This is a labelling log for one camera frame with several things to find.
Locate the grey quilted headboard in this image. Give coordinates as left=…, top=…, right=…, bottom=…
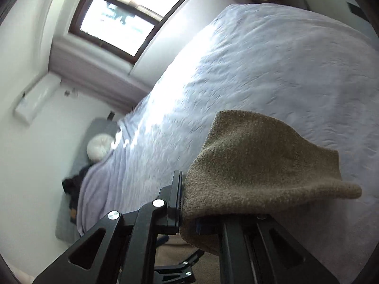
left=55, top=118, right=118, bottom=244

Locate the wooden framed window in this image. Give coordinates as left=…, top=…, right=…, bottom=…
left=69, top=0, right=186, bottom=64

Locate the white wall air conditioner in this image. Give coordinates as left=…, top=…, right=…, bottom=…
left=14, top=72, right=62, bottom=125

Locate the round white cushion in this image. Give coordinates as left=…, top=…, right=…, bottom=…
left=86, top=133, right=114, bottom=163

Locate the dark clothing pile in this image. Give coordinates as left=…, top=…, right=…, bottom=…
left=62, top=165, right=91, bottom=224

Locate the brown knit sweater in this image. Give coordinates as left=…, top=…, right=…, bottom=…
left=179, top=110, right=362, bottom=254

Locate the lavender embossed bed blanket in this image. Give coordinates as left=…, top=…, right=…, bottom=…
left=77, top=4, right=378, bottom=283

